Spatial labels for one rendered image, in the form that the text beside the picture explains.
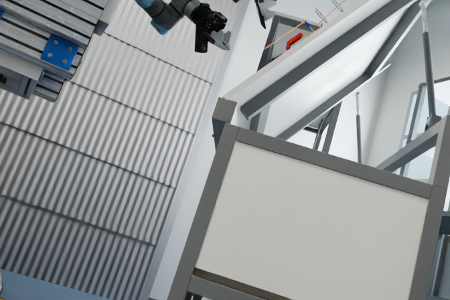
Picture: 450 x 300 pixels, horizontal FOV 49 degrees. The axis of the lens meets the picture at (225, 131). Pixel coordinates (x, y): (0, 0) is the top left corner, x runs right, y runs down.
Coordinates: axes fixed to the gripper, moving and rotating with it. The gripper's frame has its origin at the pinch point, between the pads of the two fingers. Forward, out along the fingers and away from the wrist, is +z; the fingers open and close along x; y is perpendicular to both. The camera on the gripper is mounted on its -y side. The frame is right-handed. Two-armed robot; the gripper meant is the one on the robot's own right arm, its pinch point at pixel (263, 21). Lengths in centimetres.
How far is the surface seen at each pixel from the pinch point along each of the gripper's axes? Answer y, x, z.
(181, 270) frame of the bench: -39, -34, 77
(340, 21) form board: 16.9, -30.3, 19.2
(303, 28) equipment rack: 35, 95, -36
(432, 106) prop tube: 41, -16, 46
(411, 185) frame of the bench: 22, -32, 68
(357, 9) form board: 22.8, -30.0, 16.5
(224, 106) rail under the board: -20, -33, 38
